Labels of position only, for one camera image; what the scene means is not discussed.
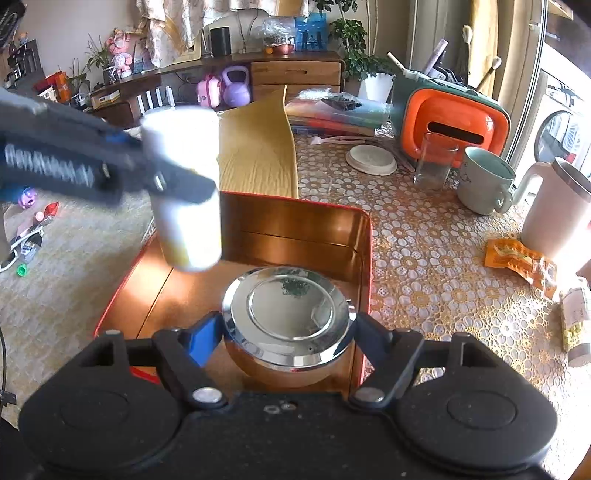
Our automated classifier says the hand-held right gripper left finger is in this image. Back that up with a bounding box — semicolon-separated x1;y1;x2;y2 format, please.
78;311;230;410

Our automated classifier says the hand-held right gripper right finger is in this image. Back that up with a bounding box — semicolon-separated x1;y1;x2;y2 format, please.
348;313;491;408

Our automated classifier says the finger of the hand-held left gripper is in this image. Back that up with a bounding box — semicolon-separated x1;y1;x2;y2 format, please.
99;150;219;205
46;102;147;154

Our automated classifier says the white plastic bottle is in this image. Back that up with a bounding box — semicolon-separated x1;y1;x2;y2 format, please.
140;105;223;272

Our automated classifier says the black and silver flashlight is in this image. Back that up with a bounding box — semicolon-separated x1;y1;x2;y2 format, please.
222;267;358;388

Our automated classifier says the red metal tin box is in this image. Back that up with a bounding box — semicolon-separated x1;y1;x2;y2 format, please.
95;191;374;394

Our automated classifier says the white slatted rack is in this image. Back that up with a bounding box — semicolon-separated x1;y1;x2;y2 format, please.
136;86;179;117

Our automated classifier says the small green potted plant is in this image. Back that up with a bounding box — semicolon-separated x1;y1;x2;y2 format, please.
69;34;122;108

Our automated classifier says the pink doll figure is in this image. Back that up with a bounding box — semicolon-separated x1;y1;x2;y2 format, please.
105;28;140;79

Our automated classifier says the yellow table runner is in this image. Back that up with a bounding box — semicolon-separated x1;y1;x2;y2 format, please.
217;85;299;200

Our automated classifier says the pink kettlebell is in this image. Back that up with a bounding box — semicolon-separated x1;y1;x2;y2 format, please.
196;76;223;110

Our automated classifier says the purple kettlebell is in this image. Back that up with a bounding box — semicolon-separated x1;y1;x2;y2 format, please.
222;66;253;106

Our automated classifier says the floral curtain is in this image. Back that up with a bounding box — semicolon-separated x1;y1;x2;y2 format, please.
135;0;278;69

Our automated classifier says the beige patterned blanket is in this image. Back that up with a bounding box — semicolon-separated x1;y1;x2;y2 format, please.
0;185;160;421

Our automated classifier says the black cylindrical speaker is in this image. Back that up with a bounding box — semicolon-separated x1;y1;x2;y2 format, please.
211;26;232;56

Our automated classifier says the wooden cabinet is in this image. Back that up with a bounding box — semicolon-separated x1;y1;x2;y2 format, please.
89;50;346;126

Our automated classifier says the orange snack packet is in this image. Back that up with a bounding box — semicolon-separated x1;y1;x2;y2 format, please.
483;237;558;300

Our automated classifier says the white plastic spoon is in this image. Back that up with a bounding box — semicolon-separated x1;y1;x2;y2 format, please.
310;135;366;147

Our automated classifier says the stack of coloured folders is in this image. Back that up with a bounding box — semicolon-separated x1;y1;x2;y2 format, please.
284;89;394;138

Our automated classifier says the clear plastic bag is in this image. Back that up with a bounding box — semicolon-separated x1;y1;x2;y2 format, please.
250;17;297;56

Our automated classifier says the white round lid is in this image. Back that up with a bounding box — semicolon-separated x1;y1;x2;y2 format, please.
345;144;398;175

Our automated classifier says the clear drinking glass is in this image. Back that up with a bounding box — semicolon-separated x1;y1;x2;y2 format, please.
414;132;459;190

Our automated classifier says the pale green ceramic mug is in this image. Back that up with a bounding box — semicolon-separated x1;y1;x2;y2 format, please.
457;147;517;216

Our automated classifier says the blue gift bag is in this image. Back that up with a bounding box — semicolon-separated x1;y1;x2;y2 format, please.
294;12;328;52

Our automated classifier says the small wrapped packet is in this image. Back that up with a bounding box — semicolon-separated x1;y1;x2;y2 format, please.
559;286;591;368

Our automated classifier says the potted plant in white pot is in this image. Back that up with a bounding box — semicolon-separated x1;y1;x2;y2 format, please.
318;0;394;103

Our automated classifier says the orange and green storage box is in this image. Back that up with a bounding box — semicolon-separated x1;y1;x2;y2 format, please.
390;74;511;169

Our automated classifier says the white washing machine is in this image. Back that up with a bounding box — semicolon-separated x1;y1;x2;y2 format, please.
530;44;591;174

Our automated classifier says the white tumbler with handle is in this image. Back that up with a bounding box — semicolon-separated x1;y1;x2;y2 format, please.
514;157;591;276

